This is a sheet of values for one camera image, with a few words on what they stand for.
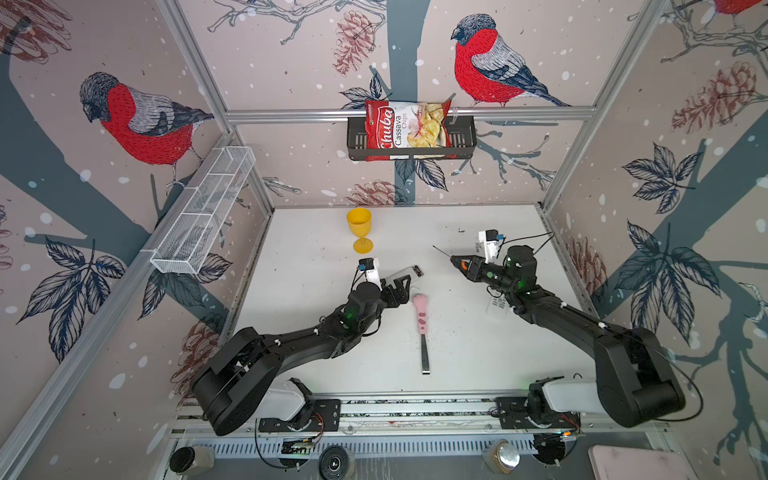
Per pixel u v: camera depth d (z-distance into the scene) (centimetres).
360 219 101
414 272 100
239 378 42
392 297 74
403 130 88
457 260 82
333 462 59
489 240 77
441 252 87
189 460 60
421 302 92
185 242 71
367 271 74
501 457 60
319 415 73
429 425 73
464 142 93
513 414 73
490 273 74
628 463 66
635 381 42
